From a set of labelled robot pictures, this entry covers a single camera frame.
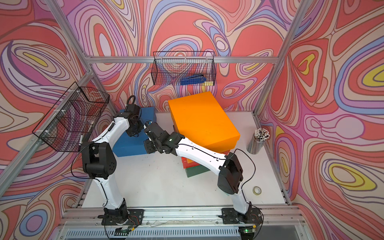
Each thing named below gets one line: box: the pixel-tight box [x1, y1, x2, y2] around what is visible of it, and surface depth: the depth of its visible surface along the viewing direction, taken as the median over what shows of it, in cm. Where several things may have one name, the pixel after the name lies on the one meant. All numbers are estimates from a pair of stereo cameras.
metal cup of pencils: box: [246, 128, 270, 155], surface depth 86 cm
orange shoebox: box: [168, 91, 241, 155], surface depth 74 cm
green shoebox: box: [185, 165, 211, 178], surface depth 80 cm
